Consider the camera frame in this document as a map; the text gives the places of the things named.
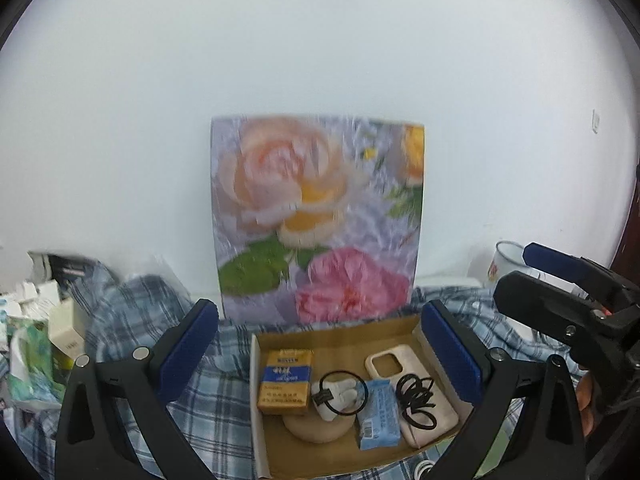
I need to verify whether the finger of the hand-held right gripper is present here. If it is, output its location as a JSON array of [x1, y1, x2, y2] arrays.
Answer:
[[522, 242, 640, 312], [492, 270, 631, 357]]

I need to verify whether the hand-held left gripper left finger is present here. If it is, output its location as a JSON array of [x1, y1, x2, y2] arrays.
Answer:
[[54, 298, 221, 480]]

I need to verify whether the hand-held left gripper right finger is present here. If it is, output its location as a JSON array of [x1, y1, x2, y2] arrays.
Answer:
[[420, 300, 587, 480]]

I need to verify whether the bunch of black hair ties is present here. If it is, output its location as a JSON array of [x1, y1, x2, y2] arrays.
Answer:
[[395, 375, 437, 431]]

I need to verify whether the blue tissue packet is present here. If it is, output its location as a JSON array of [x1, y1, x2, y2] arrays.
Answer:
[[356, 379, 402, 451]]

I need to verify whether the orange and blue cigarette pack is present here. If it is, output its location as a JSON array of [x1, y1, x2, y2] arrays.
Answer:
[[257, 349, 316, 415]]

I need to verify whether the hair tie with white charm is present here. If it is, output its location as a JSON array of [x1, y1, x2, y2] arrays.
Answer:
[[311, 370, 372, 422]]

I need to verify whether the cardboard box with floral lid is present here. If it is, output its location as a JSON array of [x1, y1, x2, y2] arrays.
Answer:
[[209, 115, 476, 478]]

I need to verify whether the person's right hand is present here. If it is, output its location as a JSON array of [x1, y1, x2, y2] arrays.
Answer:
[[574, 374, 598, 438]]

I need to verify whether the white enamel mug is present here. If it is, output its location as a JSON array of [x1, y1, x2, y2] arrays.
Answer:
[[486, 241, 546, 287]]

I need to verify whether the blue plaid shirt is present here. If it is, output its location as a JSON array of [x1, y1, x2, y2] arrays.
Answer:
[[65, 260, 586, 480]]

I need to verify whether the beige phone case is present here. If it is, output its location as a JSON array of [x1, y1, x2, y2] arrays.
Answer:
[[365, 344, 460, 449]]

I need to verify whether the dark brown wooden door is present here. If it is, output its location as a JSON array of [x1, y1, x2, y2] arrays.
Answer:
[[610, 160, 640, 282]]

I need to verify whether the cream box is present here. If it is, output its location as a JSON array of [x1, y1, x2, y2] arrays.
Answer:
[[47, 300, 92, 361]]

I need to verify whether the black and white packet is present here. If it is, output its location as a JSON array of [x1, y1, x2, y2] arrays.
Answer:
[[29, 252, 102, 287]]

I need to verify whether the round beige pad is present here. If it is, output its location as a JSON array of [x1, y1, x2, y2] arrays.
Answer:
[[282, 407, 358, 444]]

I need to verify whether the green patterned tissue pack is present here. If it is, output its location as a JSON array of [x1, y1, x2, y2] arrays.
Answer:
[[5, 315, 70, 406]]

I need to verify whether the pile of white small boxes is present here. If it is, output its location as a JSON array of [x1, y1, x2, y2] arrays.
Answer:
[[0, 280, 66, 322]]

